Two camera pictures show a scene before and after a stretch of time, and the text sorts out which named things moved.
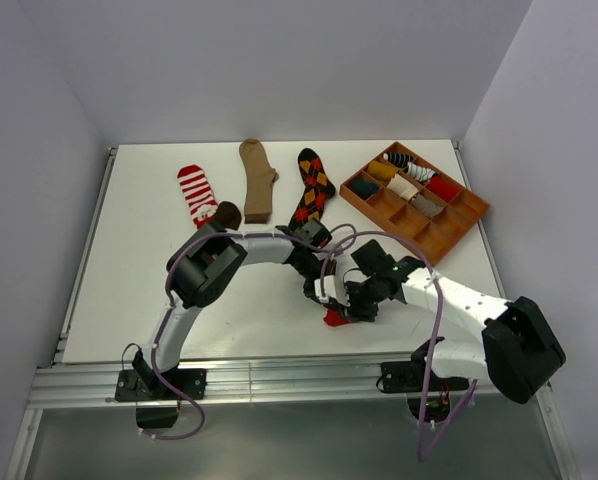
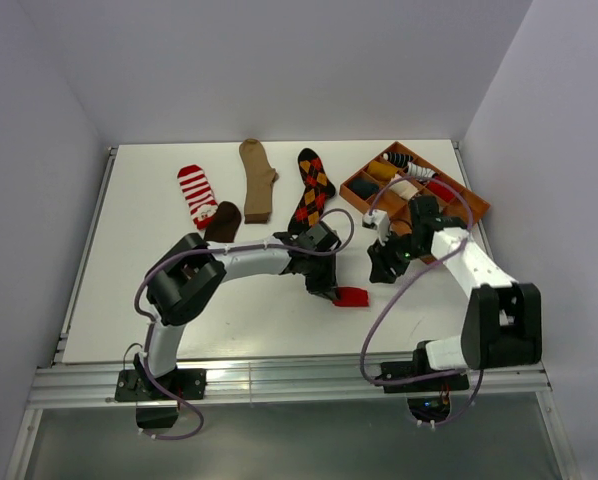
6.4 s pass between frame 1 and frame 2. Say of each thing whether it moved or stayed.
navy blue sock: stayed
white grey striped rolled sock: stayed
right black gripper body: moved
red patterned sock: moved
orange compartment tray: stayed
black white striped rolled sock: stayed
